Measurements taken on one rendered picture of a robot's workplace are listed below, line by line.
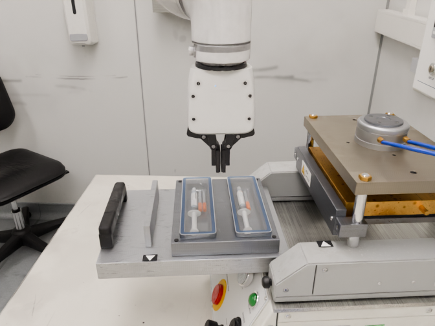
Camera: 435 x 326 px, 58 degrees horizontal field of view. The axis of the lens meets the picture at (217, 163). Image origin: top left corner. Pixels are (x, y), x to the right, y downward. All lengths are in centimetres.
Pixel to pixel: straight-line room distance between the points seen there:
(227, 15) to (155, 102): 162
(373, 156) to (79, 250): 71
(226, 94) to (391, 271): 34
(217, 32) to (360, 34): 161
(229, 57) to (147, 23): 153
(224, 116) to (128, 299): 47
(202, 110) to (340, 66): 158
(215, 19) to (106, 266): 39
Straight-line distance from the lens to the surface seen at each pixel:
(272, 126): 214
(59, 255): 103
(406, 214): 65
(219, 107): 57
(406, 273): 63
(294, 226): 76
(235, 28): 54
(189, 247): 60
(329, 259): 58
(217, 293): 79
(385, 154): 64
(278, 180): 80
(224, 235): 61
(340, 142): 67
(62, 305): 90
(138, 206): 74
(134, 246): 64
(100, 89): 219
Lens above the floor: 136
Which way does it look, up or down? 26 degrees down
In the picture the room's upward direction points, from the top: straight up
